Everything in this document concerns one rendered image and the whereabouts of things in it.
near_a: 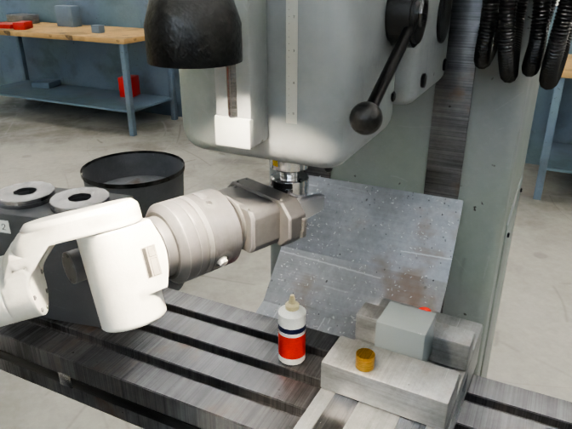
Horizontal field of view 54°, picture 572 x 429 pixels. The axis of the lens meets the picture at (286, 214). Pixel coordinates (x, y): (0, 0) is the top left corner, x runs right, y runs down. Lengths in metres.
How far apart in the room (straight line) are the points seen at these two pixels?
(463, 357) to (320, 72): 0.40
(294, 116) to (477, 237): 0.57
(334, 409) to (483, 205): 0.49
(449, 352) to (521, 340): 1.96
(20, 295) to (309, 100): 0.32
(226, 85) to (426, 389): 0.39
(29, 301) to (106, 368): 0.34
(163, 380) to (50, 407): 1.54
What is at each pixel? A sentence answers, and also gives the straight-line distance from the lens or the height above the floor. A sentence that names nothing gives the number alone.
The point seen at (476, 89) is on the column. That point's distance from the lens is 0.98.
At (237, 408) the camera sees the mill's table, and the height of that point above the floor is 0.97.
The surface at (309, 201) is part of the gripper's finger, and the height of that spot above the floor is 1.24.
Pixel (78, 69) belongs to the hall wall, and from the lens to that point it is 6.92.
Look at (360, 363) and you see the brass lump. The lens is 0.67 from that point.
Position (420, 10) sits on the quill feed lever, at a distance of 0.64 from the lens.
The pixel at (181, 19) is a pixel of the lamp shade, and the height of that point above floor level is 1.47.
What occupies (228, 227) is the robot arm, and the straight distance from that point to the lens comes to 0.59.
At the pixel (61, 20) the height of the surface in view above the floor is 0.94.
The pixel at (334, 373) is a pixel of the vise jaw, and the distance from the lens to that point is 0.69.
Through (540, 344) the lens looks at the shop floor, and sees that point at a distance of 2.73.
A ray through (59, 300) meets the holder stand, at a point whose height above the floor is 1.01.
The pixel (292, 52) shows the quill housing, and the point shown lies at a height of 1.43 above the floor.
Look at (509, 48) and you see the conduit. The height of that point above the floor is 1.41.
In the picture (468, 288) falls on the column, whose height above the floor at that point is 0.95.
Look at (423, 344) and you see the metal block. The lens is 0.70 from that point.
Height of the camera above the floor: 1.51
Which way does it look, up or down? 24 degrees down
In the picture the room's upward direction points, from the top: straight up
